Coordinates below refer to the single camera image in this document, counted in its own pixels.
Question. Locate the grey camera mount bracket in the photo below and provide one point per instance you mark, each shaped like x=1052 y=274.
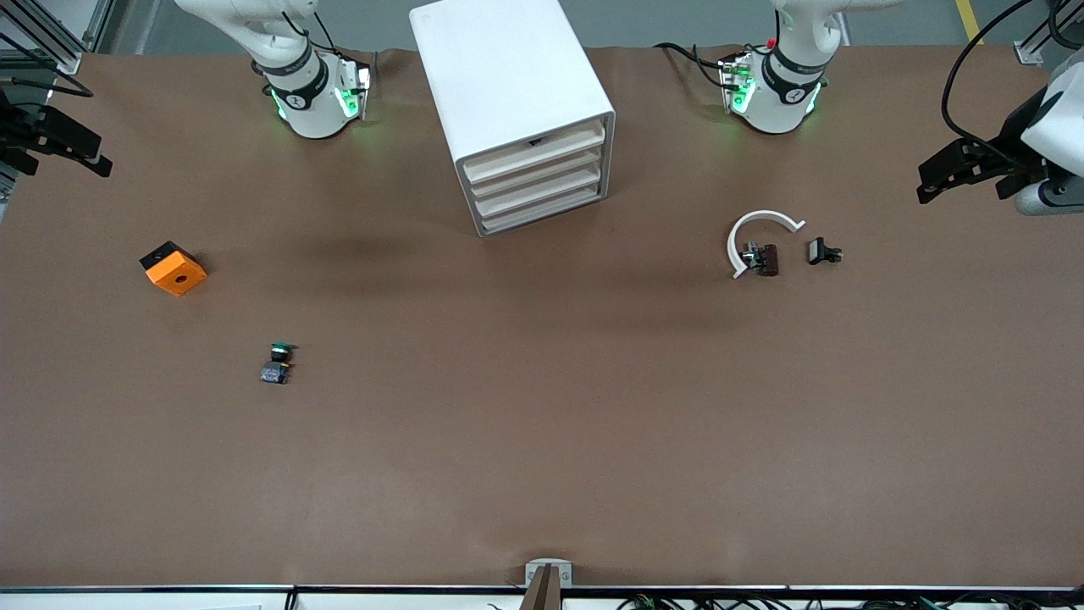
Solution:
x=548 y=576

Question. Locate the dark brown switch component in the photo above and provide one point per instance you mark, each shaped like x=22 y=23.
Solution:
x=766 y=259

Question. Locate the white curved plastic part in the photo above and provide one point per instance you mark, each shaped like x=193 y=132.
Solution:
x=762 y=216

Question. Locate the small black contact block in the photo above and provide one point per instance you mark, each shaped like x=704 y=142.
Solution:
x=820 y=252

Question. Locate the aluminium frame profile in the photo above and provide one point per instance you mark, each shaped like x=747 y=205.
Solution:
x=1037 y=47
x=51 y=34

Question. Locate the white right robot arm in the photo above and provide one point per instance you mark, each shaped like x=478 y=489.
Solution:
x=313 y=110

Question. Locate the orange black box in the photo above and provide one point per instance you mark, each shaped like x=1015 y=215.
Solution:
x=176 y=273

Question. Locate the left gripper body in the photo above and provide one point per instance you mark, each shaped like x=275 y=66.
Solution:
x=1013 y=129

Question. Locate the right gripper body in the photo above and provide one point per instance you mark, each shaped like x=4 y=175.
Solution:
x=19 y=129

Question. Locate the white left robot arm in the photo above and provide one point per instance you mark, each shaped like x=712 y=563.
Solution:
x=775 y=102

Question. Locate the green push button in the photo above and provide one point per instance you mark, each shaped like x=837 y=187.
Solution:
x=276 y=368

